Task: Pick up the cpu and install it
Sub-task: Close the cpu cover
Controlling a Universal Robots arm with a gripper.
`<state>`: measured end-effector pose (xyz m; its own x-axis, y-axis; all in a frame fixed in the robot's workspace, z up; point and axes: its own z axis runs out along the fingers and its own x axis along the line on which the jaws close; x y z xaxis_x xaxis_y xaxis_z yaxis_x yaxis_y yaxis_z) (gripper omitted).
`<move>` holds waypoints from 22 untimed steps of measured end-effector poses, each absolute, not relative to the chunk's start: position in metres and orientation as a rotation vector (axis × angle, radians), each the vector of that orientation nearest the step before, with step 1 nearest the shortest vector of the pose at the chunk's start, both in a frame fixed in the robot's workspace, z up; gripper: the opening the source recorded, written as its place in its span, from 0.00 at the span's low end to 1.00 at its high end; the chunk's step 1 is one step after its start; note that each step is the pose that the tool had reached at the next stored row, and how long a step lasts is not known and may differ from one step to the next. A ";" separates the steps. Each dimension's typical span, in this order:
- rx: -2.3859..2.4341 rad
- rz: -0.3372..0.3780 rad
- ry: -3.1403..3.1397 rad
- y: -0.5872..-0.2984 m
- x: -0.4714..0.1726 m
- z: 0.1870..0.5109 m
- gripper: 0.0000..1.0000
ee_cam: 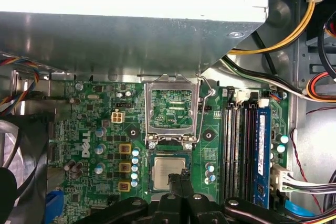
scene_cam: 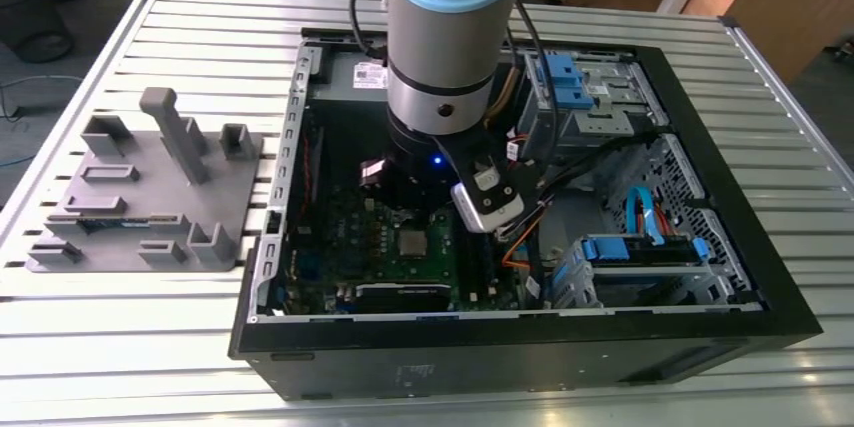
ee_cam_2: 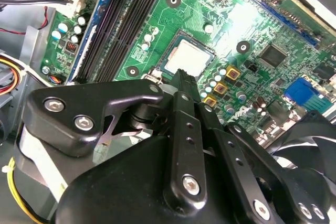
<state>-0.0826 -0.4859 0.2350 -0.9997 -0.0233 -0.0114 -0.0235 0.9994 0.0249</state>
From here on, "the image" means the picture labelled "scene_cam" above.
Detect silver CPU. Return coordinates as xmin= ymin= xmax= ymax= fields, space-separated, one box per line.
xmin=397 ymin=229 xmax=429 ymax=257

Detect CPU socket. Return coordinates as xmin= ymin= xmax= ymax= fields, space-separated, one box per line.
xmin=392 ymin=225 xmax=439 ymax=264

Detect green Dell motherboard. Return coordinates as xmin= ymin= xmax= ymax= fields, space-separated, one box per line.
xmin=284 ymin=181 xmax=529 ymax=317

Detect black RAM slot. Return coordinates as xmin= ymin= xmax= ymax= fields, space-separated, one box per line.
xmin=477 ymin=232 xmax=493 ymax=299
xmin=469 ymin=232 xmax=485 ymax=299
xmin=461 ymin=232 xmax=477 ymax=299

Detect silver power supply unit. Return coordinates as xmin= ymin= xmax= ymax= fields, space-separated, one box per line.
xmin=307 ymin=50 xmax=392 ymax=173

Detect black graphics card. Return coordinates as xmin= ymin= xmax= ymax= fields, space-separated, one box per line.
xmin=351 ymin=280 xmax=453 ymax=314

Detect silver optical drive cage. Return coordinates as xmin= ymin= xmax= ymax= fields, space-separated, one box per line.
xmin=516 ymin=50 xmax=672 ymax=164

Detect blue plastic drive rails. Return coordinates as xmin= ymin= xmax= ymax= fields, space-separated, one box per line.
xmin=543 ymin=53 xmax=596 ymax=111

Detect silver disk cage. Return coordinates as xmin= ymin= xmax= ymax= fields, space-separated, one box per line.
xmin=547 ymin=234 xmax=759 ymax=309

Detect hard disk in blue carrier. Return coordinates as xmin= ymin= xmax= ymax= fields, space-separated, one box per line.
xmin=579 ymin=234 xmax=710 ymax=268

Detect black PC case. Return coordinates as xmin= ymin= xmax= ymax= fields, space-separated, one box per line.
xmin=227 ymin=26 xmax=823 ymax=402

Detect grey parts rack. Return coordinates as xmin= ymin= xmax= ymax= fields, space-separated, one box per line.
xmin=24 ymin=86 xmax=269 ymax=274

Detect bare green RAM stick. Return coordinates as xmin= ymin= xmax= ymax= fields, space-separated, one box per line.
xmin=46 ymin=215 xmax=180 ymax=232

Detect wooden cabinet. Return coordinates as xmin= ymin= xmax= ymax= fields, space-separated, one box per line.
xmin=723 ymin=0 xmax=854 ymax=86

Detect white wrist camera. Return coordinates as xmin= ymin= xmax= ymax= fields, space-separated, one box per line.
xmin=449 ymin=161 xmax=527 ymax=234

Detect red black twisted fan wire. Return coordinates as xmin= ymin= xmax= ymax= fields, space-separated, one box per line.
xmin=300 ymin=129 xmax=319 ymax=222

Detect orange wire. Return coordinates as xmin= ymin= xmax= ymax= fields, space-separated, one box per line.
xmin=497 ymin=232 xmax=556 ymax=273

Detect black cable bundle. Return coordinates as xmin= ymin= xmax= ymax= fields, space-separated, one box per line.
xmin=524 ymin=132 xmax=666 ymax=243

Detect blue SATA cable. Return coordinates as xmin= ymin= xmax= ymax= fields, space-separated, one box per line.
xmin=624 ymin=185 xmax=671 ymax=248

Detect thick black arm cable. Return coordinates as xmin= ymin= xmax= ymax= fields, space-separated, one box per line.
xmin=347 ymin=0 xmax=392 ymax=62

